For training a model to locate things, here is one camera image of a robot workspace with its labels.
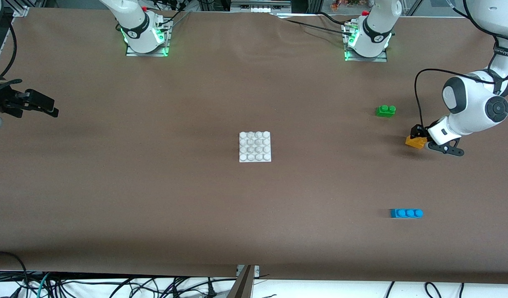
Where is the aluminium frame profile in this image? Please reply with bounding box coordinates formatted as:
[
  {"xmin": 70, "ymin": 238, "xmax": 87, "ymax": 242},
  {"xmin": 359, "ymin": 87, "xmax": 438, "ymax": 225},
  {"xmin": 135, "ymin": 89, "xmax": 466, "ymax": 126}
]
[{"xmin": 226, "ymin": 265, "xmax": 255, "ymax": 298}]

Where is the black looped floor cable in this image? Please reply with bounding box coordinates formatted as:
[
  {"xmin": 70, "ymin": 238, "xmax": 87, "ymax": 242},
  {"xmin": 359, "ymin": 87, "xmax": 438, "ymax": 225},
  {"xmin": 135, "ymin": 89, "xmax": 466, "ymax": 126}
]
[{"xmin": 0, "ymin": 251, "xmax": 29, "ymax": 298}]

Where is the blue three-stud block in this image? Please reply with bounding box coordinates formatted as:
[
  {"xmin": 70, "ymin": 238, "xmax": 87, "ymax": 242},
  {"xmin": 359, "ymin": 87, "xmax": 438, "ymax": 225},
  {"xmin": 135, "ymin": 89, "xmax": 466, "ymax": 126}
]
[{"xmin": 390, "ymin": 208, "xmax": 424, "ymax": 219}]

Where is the black arm base cable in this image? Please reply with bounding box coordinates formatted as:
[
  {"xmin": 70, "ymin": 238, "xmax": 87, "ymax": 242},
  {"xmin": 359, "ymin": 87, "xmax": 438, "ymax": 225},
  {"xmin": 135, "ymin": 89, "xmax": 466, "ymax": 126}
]
[
  {"xmin": 154, "ymin": 0, "xmax": 192, "ymax": 29},
  {"xmin": 284, "ymin": 19, "xmax": 348, "ymax": 32},
  {"xmin": 318, "ymin": 12, "xmax": 349, "ymax": 24}
]

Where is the brown table cover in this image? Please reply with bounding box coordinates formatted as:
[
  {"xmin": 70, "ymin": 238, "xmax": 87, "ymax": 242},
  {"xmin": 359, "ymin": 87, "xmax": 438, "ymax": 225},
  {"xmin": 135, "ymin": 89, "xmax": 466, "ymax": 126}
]
[{"xmin": 0, "ymin": 7, "xmax": 508, "ymax": 284}]

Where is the teal floor cable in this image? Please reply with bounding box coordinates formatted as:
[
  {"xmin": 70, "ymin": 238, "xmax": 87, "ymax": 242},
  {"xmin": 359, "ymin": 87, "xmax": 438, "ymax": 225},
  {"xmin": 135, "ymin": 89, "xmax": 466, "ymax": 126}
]
[{"xmin": 36, "ymin": 272, "xmax": 52, "ymax": 298}]

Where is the white studded base plate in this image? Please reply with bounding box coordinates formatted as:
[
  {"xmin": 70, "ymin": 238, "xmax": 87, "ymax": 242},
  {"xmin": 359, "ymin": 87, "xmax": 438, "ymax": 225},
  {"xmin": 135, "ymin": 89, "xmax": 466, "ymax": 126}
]
[{"xmin": 239, "ymin": 131, "xmax": 272, "ymax": 163}]

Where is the yellow two-stud block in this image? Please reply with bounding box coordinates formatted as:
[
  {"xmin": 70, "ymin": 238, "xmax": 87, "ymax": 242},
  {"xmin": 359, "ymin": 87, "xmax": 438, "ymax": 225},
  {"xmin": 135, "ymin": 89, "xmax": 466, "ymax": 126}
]
[{"xmin": 405, "ymin": 135, "xmax": 427, "ymax": 150}]

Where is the orange background clutter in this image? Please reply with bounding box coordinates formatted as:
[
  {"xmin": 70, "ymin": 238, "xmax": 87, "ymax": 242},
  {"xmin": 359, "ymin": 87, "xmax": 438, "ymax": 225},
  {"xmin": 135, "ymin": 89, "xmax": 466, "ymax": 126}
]
[{"xmin": 331, "ymin": 0, "xmax": 362, "ymax": 11}]

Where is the grey power strip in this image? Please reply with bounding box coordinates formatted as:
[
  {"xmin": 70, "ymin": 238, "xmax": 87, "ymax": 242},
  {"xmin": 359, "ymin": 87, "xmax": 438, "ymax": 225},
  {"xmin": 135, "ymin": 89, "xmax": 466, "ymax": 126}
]
[{"xmin": 230, "ymin": 0, "xmax": 292, "ymax": 14}]

